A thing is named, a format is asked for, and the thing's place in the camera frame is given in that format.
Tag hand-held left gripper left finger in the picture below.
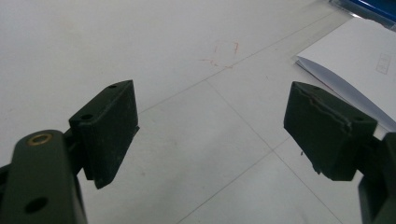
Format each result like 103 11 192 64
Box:
68 79 140 189

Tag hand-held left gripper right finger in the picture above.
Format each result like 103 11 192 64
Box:
283 81 378 182

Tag blue ink pad clear case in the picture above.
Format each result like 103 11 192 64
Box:
328 0 396 32

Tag white paper sheet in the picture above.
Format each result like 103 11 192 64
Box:
294 17 396 133

